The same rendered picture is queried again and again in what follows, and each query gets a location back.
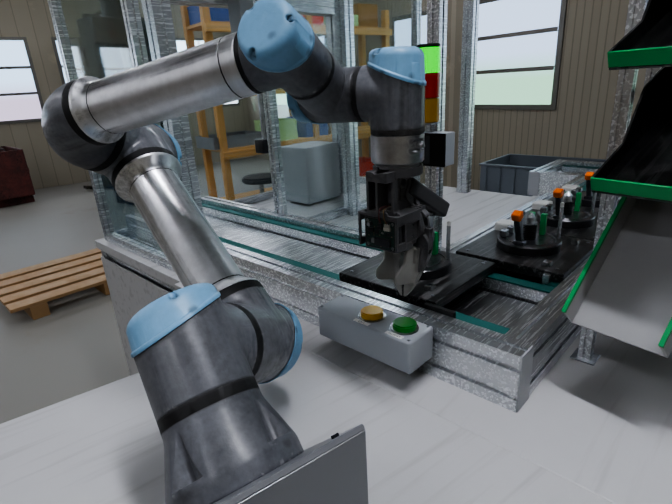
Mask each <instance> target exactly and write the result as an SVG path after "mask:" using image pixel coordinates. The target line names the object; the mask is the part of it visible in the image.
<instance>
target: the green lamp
mask: <svg viewBox="0 0 672 504"><path fill-rule="evenodd" d="M420 49H421V50H422V51H423V53H424V58H425V73H436V72H440V52H441V47H422V48H420Z"/></svg>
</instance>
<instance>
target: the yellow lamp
mask: <svg viewBox="0 0 672 504"><path fill-rule="evenodd" d="M439 100H440V98H425V123H434V122H439Z"/></svg>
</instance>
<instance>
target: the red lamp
mask: <svg viewBox="0 0 672 504"><path fill-rule="evenodd" d="M425 80H426V82H427V85H426V86H425V98H438V97H440V73H425Z"/></svg>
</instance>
